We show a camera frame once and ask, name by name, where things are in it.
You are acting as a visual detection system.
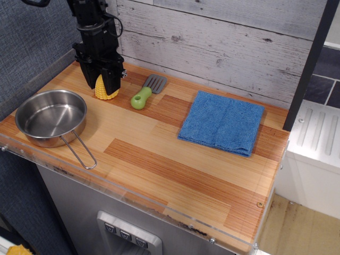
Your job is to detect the white toy sink unit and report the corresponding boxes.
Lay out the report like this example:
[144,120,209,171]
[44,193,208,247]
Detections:
[275,100,339,218]

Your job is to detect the blue folded cloth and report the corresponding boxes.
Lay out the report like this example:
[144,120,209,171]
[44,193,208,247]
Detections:
[177,91,265,157]

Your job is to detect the silver dispenser button panel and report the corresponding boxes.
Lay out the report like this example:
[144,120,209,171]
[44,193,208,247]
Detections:
[97,210,163,254]

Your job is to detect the yellow toy on floor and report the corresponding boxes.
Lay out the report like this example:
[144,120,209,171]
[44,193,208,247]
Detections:
[6,245,33,255]

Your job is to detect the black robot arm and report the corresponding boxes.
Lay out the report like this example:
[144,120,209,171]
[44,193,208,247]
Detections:
[69,1,126,95]

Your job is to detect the green handled grey toy spatula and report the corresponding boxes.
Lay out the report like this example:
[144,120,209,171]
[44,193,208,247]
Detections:
[130,74,167,110]

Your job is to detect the dark right frame post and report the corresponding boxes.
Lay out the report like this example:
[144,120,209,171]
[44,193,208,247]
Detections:
[283,0,339,131]

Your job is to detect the yellow toy corn cob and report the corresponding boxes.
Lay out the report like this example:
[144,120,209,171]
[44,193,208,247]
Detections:
[95,74,119,100]

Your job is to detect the steel pan with wire handle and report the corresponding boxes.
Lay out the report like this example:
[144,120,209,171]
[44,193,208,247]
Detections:
[15,90,97,169]

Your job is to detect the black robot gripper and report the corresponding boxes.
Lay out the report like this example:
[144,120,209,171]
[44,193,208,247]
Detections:
[73,22,127,95]

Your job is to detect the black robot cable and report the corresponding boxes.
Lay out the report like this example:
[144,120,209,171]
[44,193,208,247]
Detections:
[21,0,125,38]

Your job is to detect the clear acrylic table edge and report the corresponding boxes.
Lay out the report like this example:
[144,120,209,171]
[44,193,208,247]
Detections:
[1,126,288,254]

